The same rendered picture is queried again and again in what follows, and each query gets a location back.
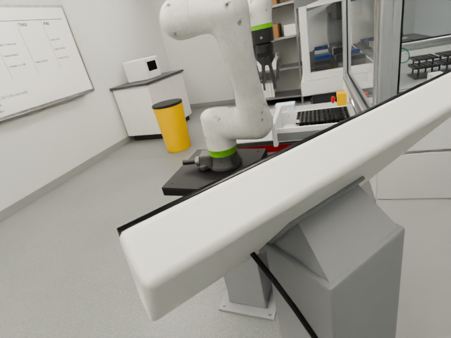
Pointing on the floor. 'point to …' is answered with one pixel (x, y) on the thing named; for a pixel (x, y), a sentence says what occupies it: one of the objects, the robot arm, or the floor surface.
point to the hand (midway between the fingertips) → (270, 90)
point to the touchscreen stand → (341, 293)
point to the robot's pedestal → (249, 291)
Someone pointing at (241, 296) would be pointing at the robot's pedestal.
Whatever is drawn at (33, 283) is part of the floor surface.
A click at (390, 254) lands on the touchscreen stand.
